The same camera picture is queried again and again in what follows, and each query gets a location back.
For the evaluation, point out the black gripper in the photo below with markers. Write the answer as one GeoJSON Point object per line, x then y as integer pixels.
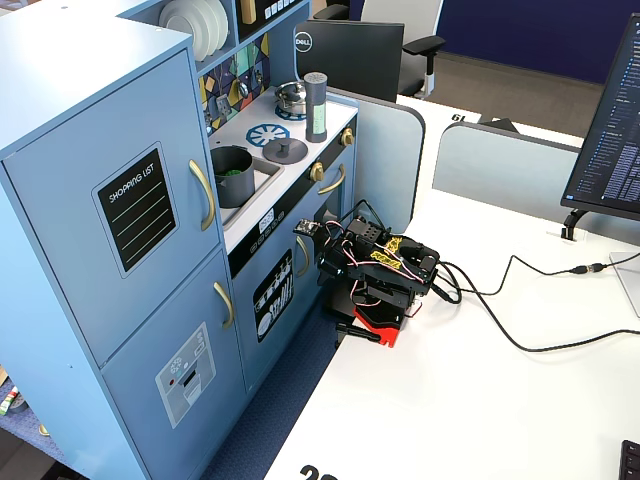
{"type": "Point", "coordinates": [327, 266]}

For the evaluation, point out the gray salt shaker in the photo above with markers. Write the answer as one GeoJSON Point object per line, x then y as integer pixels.
{"type": "Point", "coordinates": [316, 110]}

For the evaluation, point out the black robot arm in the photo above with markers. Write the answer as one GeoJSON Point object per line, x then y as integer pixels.
{"type": "Point", "coordinates": [400, 280]}

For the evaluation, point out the black table clamp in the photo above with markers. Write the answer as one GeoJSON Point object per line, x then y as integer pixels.
{"type": "Point", "coordinates": [357, 334]}

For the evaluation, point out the blue oven door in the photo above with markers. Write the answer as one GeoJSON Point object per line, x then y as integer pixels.
{"type": "Point", "coordinates": [347, 200]}

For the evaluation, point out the gold stove knob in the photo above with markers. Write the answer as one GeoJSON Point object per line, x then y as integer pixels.
{"type": "Point", "coordinates": [346, 136]}
{"type": "Point", "coordinates": [317, 171]}

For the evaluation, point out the blue dishwasher door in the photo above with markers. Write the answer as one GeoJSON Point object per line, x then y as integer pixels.
{"type": "Point", "coordinates": [245, 350]}

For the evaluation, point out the gray pot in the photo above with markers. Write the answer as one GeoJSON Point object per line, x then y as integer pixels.
{"type": "Point", "coordinates": [235, 192]}

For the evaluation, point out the gray pot lid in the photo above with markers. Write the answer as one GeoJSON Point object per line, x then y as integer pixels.
{"type": "Point", "coordinates": [285, 151]}

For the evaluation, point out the gray desk divider panel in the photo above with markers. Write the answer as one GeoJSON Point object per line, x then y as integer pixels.
{"type": "Point", "coordinates": [500, 160]}
{"type": "Point", "coordinates": [385, 150]}

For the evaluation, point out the steel pot with lid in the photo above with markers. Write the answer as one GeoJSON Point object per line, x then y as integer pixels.
{"type": "Point", "coordinates": [291, 100]}

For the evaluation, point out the blue freezer door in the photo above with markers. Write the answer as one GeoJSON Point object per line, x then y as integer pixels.
{"type": "Point", "coordinates": [150, 350]}

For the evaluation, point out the steel spatula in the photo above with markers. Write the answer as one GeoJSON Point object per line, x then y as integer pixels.
{"type": "Point", "coordinates": [222, 104]}

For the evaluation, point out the steel ladle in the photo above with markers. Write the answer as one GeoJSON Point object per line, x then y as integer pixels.
{"type": "Point", "coordinates": [243, 89]}

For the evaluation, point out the small steel spoon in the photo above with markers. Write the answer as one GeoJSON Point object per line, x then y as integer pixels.
{"type": "Point", "coordinates": [259, 77]}

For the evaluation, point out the black Dell monitor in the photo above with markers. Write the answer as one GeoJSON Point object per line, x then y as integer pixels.
{"type": "Point", "coordinates": [360, 60]}

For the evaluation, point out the black triangular desk object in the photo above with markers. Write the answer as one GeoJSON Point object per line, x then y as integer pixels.
{"type": "Point", "coordinates": [506, 127]}

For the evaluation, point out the white black office chair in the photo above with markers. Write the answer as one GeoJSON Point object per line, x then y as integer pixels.
{"type": "Point", "coordinates": [395, 12]}

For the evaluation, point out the white plate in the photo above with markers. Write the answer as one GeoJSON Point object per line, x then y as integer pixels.
{"type": "Point", "coordinates": [225, 20]}
{"type": "Point", "coordinates": [212, 20]}
{"type": "Point", "coordinates": [177, 25]}

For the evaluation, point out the blue fridge door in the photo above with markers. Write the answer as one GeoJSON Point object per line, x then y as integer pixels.
{"type": "Point", "coordinates": [60, 225]}

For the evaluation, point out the gray flat monitor base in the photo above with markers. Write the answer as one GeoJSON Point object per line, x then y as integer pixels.
{"type": "Point", "coordinates": [630, 280]}

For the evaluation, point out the monitor showing code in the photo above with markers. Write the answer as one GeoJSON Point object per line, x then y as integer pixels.
{"type": "Point", "coordinates": [610, 125]}

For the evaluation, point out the blue toy kitchen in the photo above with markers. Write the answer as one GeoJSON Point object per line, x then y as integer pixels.
{"type": "Point", "coordinates": [75, 60]}

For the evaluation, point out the black keyboard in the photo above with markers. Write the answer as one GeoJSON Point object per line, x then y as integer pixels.
{"type": "Point", "coordinates": [631, 462]}

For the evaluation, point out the small wrist camera board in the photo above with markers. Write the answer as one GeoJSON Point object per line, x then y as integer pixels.
{"type": "Point", "coordinates": [306, 227]}

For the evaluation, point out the red robot base mount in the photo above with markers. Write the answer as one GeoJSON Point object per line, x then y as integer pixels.
{"type": "Point", "coordinates": [380, 330]}

